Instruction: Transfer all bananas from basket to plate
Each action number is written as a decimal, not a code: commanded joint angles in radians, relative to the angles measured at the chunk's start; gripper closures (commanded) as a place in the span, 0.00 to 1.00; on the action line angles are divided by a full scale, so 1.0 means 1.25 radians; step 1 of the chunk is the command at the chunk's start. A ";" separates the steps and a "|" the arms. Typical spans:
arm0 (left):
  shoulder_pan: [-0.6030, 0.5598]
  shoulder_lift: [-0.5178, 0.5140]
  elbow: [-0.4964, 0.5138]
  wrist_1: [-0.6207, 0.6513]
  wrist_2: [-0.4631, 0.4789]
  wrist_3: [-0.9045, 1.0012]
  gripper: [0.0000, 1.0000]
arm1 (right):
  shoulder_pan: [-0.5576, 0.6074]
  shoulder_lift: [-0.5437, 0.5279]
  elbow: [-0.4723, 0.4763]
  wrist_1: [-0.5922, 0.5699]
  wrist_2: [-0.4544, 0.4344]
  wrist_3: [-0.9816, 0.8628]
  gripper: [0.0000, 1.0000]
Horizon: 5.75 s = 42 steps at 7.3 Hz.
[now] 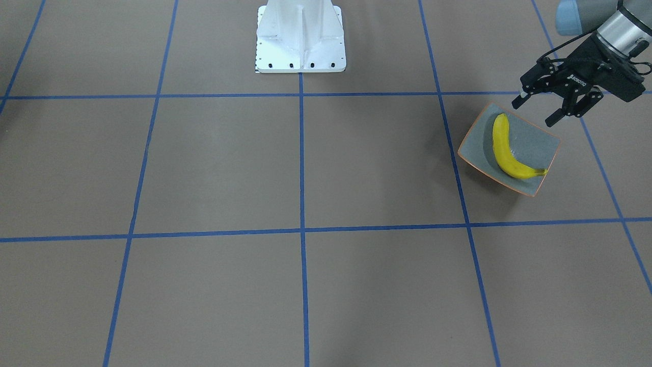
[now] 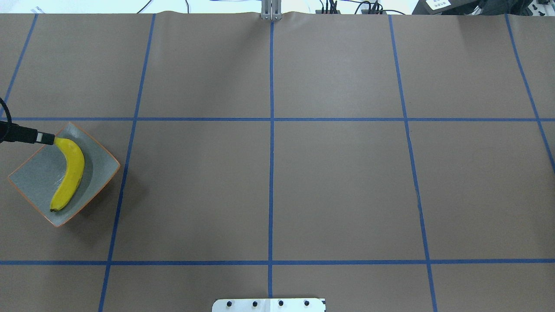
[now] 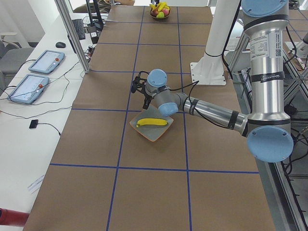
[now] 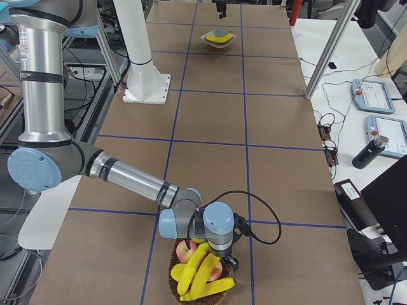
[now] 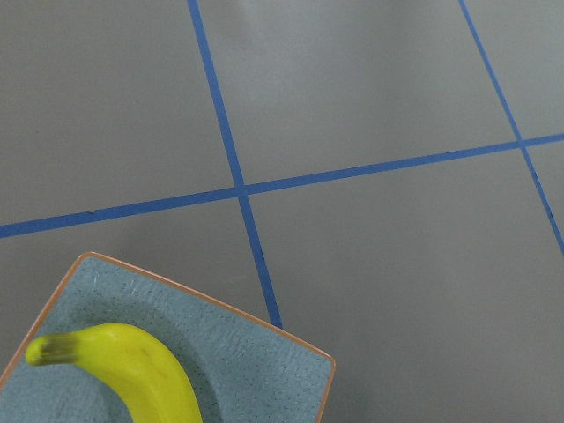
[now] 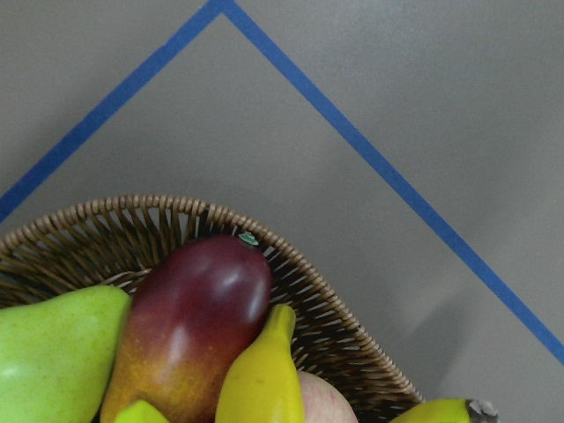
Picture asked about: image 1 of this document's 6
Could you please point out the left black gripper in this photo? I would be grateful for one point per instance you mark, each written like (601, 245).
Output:
(586, 65)

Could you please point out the yellow banana top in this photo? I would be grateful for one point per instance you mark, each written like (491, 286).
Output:
(502, 151)

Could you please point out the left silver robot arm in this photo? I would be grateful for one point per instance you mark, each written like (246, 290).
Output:
(612, 34)

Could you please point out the grey square plate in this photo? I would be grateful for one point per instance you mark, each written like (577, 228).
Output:
(529, 144)

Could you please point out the brown paper table cover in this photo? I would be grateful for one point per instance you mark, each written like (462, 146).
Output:
(165, 205)

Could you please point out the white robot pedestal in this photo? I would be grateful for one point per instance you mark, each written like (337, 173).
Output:
(300, 37)

